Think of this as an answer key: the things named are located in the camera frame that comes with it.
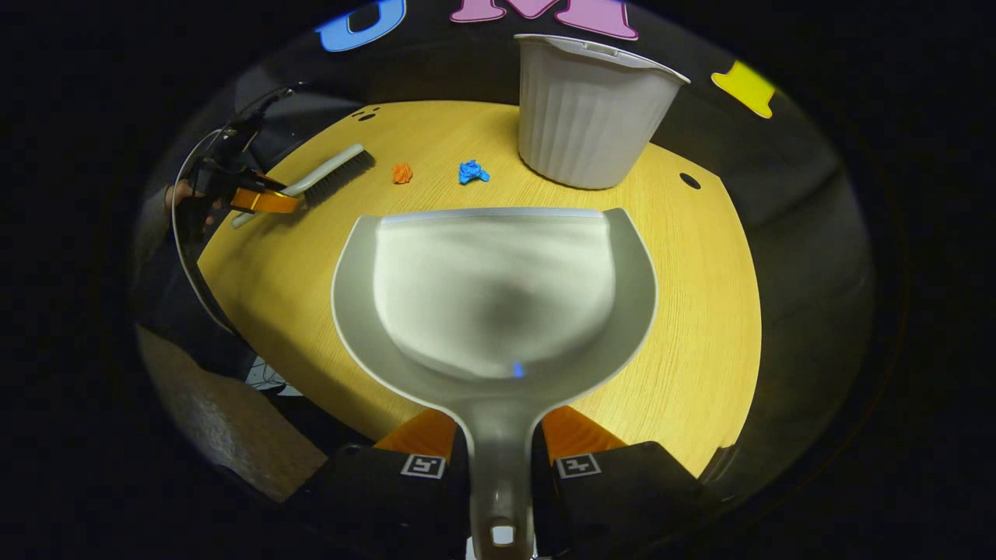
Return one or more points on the blue paper trash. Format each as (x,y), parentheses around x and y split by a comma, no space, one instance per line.
(472,172)

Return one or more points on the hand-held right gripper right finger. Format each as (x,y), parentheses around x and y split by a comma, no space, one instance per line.
(622,498)

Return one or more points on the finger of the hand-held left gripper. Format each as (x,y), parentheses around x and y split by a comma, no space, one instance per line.
(264,181)
(268,202)

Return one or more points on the orange paper trash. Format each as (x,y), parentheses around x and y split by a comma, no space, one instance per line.
(401,173)

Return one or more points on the small white broom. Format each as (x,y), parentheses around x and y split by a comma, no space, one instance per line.
(331,175)

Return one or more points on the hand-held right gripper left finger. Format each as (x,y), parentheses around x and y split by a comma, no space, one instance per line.
(373,498)

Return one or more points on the white ribbed garbage bin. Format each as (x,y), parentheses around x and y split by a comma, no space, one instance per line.
(583,117)

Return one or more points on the grey plastic dustpan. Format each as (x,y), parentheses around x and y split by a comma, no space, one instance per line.
(498,295)

